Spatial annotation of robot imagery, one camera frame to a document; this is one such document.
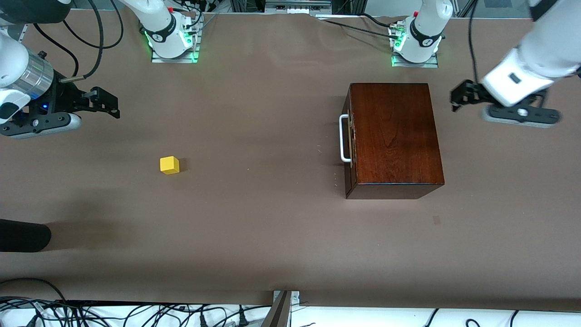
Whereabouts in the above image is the yellow cube block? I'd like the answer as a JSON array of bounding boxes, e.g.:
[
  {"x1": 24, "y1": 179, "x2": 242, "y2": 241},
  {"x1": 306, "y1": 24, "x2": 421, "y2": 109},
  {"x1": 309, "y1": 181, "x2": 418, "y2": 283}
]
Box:
[{"x1": 160, "y1": 156, "x2": 180, "y2": 175}]

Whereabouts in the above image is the wooden drawer with metal handle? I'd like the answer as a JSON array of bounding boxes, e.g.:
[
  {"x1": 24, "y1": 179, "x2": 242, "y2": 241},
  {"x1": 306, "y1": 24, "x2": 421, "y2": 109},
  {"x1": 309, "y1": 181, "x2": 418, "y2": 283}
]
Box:
[{"x1": 339, "y1": 98, "x2": 358, "y2": 169}]

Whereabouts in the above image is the dark wooden box casing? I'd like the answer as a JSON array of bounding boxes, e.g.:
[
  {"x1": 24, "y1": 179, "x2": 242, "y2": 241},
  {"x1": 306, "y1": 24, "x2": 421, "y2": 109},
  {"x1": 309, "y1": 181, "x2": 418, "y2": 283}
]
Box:
[{"x1": 344, "y1": 83, "x2": 445, "y2": 200}]

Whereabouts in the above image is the black rounded object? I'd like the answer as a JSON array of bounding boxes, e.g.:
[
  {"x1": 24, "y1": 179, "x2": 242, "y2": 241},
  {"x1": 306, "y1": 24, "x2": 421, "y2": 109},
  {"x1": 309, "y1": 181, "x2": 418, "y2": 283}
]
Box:
[{"x1": 0, "y1": 219, "x2": 52, "y2": 253}]

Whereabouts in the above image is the brown table cover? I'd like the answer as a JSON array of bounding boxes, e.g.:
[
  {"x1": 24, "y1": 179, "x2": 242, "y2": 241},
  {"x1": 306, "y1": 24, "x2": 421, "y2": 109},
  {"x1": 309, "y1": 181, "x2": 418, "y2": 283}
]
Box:
[{"x1": 0, "y1": 9, "x2": 581, "y2": 314}]

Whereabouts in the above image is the black cable with metal plug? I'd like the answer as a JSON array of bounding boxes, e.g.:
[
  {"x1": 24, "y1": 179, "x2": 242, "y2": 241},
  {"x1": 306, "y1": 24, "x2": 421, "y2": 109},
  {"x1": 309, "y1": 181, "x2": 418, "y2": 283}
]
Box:
[{"x1": 60, "y1": 0, "x2": 106, "y2": 84}]

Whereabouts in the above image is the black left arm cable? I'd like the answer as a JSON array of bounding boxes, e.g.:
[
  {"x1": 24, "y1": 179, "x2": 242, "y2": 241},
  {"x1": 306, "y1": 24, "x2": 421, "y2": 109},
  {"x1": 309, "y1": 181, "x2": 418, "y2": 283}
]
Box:
[{"x1": 467, "y1": 0, "x2": 483, "y2": 83}]

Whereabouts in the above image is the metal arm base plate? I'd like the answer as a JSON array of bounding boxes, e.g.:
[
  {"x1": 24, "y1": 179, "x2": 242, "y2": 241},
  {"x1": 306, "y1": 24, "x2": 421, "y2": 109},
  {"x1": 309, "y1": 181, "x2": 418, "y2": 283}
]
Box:
[
  {"x1": 151, "y1": 27, "x2": 201, "y2": 64},
  {"x1": 391, "y1": 27, "x2": 439, "y2": 69}
]

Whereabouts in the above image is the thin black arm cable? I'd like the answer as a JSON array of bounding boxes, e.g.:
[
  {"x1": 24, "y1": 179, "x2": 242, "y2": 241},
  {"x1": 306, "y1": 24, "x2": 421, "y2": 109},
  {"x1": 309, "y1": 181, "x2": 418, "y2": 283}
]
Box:
[{"x1": 34, "y1": 23, "x2": 79, "y2": 77}]

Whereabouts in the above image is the aluminium edge rail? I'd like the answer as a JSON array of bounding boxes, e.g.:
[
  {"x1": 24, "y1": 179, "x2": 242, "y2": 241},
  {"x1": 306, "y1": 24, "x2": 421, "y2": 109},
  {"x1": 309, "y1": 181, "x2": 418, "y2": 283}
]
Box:
[{"x1": 0, "y1": 23, "x2": 29, "y2": 44}]

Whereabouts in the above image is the black cable on table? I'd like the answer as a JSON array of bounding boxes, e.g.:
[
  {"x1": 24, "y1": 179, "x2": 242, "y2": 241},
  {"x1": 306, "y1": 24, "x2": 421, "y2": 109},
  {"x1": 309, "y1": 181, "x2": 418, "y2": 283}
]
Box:
[{"x1": 313, "y1": 13, "x2": 401, "y2": 40}]

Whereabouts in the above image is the black looping floor cable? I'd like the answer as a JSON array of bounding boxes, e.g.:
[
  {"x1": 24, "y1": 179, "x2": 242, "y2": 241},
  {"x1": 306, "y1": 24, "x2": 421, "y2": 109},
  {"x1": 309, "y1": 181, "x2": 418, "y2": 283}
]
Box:
[{"x1": 0, "y1": 277, "x2": 69, "y2": 304}]

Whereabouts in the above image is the aluminium frame rack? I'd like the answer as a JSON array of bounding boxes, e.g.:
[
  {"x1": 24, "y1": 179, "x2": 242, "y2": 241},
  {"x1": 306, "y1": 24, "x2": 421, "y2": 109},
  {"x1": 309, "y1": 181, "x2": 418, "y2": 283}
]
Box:
[{"x1": 229, "y1": 0, "x2": 364, "y2": 15}]

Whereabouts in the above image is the metal frame bracket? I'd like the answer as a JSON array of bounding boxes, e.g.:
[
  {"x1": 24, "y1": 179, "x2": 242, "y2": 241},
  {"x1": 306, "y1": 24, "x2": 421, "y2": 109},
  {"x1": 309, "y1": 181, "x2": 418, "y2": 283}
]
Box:
[{"x1": 261, "y1": 290, "x2": 300, "y2": 327}]

